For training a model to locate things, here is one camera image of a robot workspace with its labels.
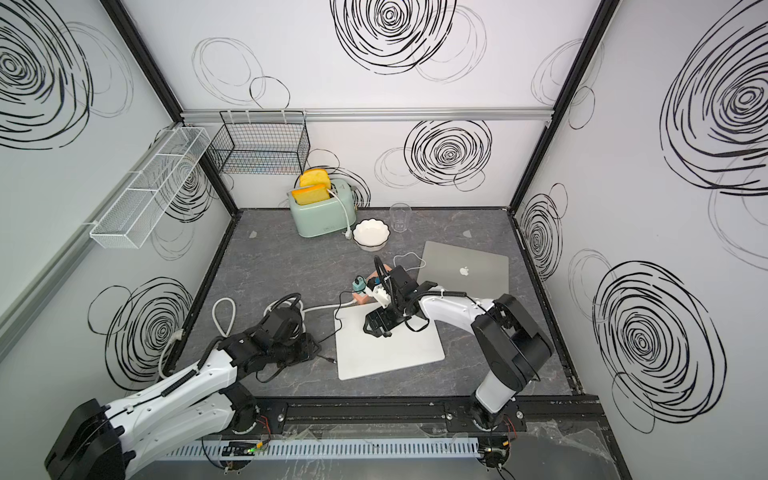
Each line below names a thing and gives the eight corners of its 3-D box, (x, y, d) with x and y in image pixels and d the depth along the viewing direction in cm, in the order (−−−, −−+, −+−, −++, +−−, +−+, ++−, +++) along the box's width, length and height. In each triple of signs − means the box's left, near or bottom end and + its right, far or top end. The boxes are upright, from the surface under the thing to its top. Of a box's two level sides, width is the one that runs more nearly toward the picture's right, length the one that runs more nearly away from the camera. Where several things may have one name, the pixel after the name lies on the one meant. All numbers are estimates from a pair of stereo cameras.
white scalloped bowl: (351, 251, 109) (350, 245, 106) (354, 223, 118) (353, 217, 115) (390, 251, 109) (390, 245, 106) (390, 223, 118) (390, 217, 115)
